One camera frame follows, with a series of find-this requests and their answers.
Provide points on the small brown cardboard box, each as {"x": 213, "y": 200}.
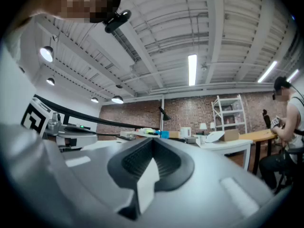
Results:
{"x": 174, "y": 134}

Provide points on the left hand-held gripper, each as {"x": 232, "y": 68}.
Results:
{"x": 35, "y": 117}

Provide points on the white table lamp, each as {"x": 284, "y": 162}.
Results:
{"x": 202, "y": 126}
{"x": 212, "y": 126}

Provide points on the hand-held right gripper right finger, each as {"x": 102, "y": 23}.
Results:
{"x": 209, "y": 193}

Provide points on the person's white shirt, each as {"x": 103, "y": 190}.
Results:
{"x": 14, "y": 84}

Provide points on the white tray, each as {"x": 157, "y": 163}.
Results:
{"x": 147, "y": 133}

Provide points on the wooden table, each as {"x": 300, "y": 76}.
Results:
{"x": 259, "y": 135}

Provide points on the ceiling tube light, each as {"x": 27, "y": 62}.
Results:
{"x": 292, "y": 75}
{"x": 267, "y": 71}
{"x": 192, "y": 70}

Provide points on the black handrail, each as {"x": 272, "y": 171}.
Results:
{"x": 95, "y": 119}

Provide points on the blue plastic bin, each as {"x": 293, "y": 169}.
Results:
{"x": 164, "y": 134}

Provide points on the white metal shelf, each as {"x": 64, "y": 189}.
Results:
{"x": 228, "y": 113}

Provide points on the white ceiling camera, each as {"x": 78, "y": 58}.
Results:
{"x": 204, "y": 68}

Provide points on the black floor lamp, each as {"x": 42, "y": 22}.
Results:
{"x": 165, "y": 113}

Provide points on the person's head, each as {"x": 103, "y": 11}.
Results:
{"x": 80, "y": 1}

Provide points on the open cardboard box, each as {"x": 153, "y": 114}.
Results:
{"x": 229, "y": 135}

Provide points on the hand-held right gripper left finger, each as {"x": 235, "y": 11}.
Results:
{"x": 90, "y": 189}

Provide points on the white flat box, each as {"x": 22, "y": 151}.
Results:
{"x": 127, "y": 134}

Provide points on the black head-worn camera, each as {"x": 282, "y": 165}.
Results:
{"x": 116, "y": 21}

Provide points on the white mug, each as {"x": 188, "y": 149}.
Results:
{"x": 202, "y": 139}

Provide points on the black dome pendant lamp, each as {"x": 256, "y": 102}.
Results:
{"x": 117, "y": 100}
{"x": 94, "y": 100}
{"x": 46, "y": 53}
{"x": 50, "y": 81}

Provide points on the white table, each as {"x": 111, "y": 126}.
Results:
{"x": 228, "y": 146}

